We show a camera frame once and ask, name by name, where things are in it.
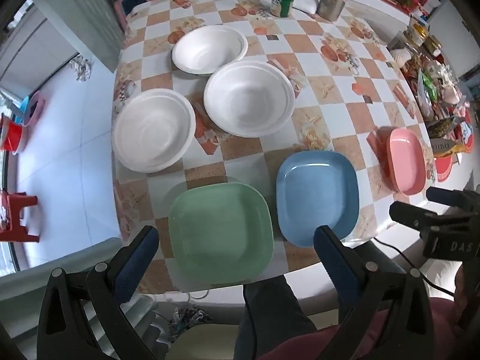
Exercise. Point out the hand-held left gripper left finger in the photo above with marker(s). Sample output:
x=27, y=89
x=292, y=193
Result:
x=137, y=260

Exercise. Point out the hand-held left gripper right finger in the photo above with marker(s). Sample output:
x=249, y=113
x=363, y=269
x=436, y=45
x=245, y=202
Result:
x=335, y=264

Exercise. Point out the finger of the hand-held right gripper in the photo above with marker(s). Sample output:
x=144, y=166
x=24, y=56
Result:
x=410, y=215
x=438, y=194

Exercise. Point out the pink square plate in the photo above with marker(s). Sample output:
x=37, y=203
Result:
x=407, y=161

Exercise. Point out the blue square plate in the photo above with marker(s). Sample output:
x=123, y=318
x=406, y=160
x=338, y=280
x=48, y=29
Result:
x=318, y=195

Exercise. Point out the green square plate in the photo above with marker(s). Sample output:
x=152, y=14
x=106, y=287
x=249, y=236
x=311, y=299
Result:
x=221, y=232

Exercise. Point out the white foam bowl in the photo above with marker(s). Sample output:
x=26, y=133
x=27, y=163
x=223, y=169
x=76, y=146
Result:
x=153, y=129
x=249, y=98
x=210, y=48

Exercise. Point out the person's dark trouser leg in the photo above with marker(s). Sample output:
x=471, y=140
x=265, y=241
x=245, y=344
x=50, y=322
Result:
x=270, y=318

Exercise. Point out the person's maroon garment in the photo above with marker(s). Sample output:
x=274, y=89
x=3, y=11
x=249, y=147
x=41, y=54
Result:
x=378, y=339

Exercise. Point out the green snack packet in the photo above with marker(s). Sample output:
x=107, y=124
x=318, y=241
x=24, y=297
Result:
x=425, y=88

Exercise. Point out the red plastic stool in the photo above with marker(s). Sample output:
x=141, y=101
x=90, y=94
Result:
x=15, y=215

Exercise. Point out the stack of paper cups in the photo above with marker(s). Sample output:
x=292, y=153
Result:
x=402, y=57

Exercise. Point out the checkered printed tablecloth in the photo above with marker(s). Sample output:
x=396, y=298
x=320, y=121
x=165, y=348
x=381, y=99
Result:
x=330, y=93

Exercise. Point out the yellow jar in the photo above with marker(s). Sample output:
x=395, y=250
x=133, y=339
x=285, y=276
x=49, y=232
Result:
x=418, y=33

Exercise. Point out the pink plastic bucket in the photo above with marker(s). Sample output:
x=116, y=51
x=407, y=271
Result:
x=34, y=109

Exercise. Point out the blue plastic basin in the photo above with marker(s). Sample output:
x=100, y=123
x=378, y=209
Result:
x=23, y=104

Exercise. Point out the crumpled cloth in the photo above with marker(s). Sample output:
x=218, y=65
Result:
x=80, y=68

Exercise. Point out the white tissue pack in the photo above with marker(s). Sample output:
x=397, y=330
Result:
x=308, y=4

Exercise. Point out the grey cabinet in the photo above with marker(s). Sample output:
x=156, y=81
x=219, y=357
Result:
x=77, y=15

